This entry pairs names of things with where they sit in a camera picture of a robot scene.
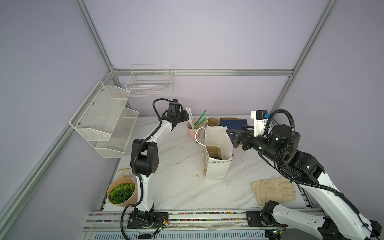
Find brown paper wrapped straw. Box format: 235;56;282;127
195;118;209;129

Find pink metal straw bucket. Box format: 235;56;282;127
187;122;200;141

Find brown pulp cup carrier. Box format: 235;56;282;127
206;146;222;160

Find white mesh two-tier shelf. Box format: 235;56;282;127
69;82;139;159

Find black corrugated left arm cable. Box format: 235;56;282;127
119;98;173;240

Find white wire basket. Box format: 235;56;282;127
126;65;174;97

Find cartoon animal paper gift bag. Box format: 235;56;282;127
195;126;234;181

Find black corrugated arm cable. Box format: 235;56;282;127
119;98;173;240
263;109;376;238

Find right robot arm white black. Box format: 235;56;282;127
227;125;383;240

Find cardboard box of blue napkins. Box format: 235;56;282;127
220;118;248;131

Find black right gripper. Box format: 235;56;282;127
223;122;282;164

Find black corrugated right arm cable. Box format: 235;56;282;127
263;109;376;238

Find white wrapped straw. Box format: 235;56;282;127
186;107;195;129

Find beige cloth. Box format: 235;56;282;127
251;177;296;206

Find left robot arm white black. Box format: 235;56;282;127
130;98;188;228

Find green wrapped straw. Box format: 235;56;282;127
194;110;206;129

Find stacked brown pulp cup carriers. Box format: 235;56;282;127
206;118;220;127

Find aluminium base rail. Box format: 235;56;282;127
80;207;331;240

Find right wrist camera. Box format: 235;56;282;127
250;110;270;137

